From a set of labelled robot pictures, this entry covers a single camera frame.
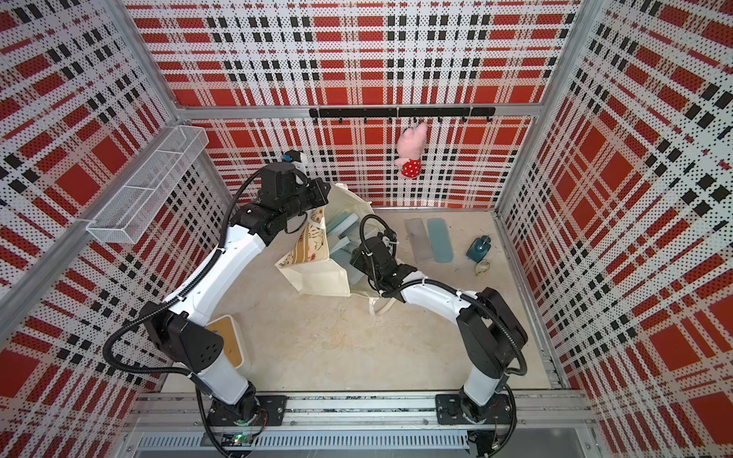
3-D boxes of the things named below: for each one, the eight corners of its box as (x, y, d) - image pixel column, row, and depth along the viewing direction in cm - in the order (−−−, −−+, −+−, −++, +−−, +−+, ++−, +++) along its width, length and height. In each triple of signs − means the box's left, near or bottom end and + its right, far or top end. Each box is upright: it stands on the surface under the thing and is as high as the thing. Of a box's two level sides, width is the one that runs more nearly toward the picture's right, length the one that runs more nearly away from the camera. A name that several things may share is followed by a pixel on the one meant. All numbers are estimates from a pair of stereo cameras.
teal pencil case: (433, 263, 106) (434, 259, 104) (427, 223, 120) (428, 218, 117) (453, 263, 106) (454, 259, 104) (445, 222, 120) (446, 217, 117)
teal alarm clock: (464, 258, 107) (470, 244, 100) (472, 246, 111) (478, 231, 104) (479, 266, 105) (485, 251, 98) (487, 253, 109) (494, 238, 102)
